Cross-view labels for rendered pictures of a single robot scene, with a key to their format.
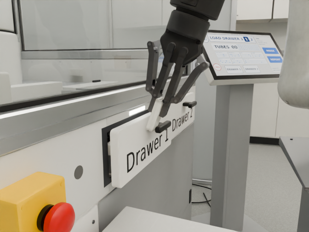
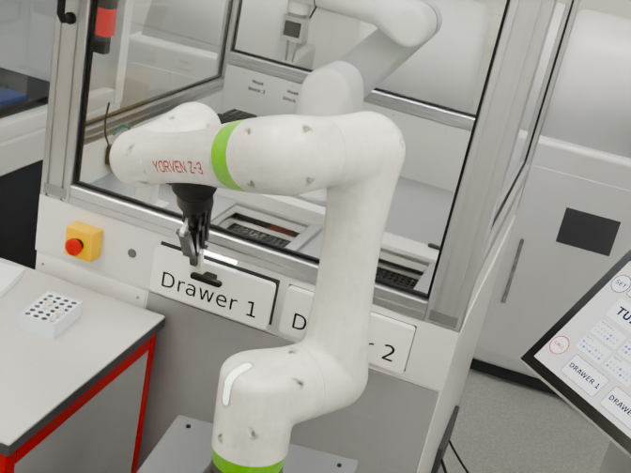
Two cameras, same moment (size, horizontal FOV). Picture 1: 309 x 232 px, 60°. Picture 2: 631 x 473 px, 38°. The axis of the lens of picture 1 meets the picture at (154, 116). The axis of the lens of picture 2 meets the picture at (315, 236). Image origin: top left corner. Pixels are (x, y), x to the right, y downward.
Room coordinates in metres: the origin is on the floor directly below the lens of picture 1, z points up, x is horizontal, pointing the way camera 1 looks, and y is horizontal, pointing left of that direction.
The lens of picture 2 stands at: (0.55, -1.84, 1.80)
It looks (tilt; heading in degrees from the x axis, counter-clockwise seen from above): 22 degrees down; 83
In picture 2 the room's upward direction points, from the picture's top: 12 degrees clockwise
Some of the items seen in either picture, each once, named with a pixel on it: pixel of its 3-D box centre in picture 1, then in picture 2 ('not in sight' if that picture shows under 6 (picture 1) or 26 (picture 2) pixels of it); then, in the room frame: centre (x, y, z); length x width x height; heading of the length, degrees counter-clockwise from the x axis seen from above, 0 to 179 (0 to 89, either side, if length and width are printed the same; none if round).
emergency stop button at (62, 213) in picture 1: (56, 220); (74, 246); (0.27, 0.11, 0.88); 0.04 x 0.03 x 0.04; 158
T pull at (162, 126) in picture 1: (158, 125); (207, 278); (0.57, -0.01, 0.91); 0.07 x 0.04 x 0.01; 158
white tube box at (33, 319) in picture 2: not in sight; (51, 314); (0.25, -0.05, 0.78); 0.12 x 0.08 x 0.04; 73
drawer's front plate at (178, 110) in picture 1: (180, 113); (346, 328); (0.88, -0.09, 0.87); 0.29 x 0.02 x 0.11; 158
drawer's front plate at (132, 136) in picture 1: (147, 138); (211, 286); (0.58, 0.02, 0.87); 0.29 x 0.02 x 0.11; 158
